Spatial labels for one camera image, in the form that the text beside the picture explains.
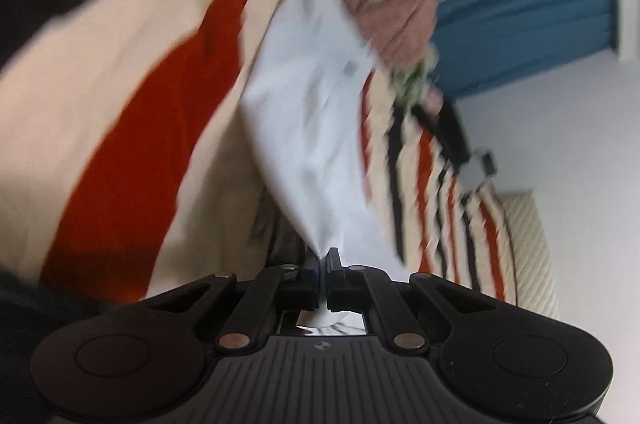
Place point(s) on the wall socket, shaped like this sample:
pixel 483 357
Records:
pixel 484 163

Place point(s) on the black armchair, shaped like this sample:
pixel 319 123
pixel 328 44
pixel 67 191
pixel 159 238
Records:
pixel 452 129

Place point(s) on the striped blanket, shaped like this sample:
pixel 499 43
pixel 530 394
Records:
pixel 125 104

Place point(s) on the green patterned garment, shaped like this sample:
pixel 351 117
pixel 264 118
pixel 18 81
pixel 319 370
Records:
pixel 412 79

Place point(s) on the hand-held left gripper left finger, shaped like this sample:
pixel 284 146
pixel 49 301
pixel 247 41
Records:
pixel 312 271

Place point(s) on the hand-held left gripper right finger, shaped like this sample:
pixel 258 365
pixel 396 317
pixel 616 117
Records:
pixel 334 271

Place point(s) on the cream textured pillow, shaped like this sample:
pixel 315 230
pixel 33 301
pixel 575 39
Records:
pixel 532 249

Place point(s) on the pale blue T-shirt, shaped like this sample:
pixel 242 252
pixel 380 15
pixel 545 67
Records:
pixel 305 114

